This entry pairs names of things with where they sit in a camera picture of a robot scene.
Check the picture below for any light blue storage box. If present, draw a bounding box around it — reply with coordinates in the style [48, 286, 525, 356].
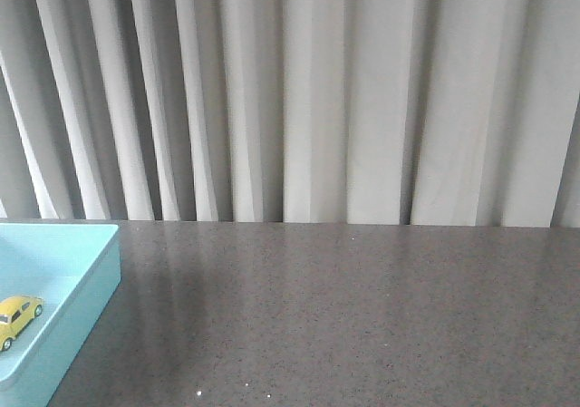
[1, 223, 121, 406]

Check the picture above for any grey pleated curtain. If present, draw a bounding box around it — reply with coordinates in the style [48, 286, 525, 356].
[1, 0, 579, 227]

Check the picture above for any yellow toy beetle car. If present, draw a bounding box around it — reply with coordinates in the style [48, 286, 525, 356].
[0, 296, 44, 352]

